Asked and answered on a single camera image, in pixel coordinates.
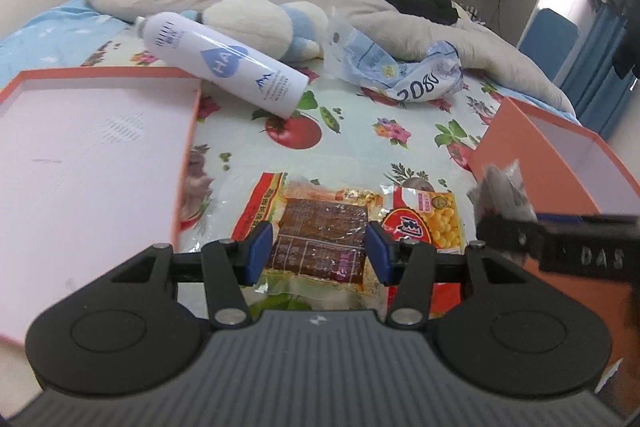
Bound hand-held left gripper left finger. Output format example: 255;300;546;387
107;221;274;327

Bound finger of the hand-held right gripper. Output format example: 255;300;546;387
475;213;547;259

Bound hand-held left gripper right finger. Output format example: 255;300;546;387
366;221;537;327

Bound grey snack packet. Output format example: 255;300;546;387
467;159;538;222

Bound red and yellow snack packet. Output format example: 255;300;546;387
367;184;467;308

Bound clear packet of brown snack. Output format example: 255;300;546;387
235;172;373;289

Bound pink cardboard box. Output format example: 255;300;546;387
467;96;640;293

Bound fruit printed bed sheet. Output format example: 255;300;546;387
0;0;581;318

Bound blue curtain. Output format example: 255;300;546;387
560;2;640;142

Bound pink box lid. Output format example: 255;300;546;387
0;66;203;345

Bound crumpled blue printed plastic bag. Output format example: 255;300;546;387
325;9;463;100

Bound white spray bottle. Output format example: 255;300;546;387
134;12;311;120

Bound blue chair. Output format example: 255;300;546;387
520;8;581;80

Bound white and blue plush toy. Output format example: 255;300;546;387
182;0;333;62

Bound hanging dark clothes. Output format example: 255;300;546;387
597;0;640;80

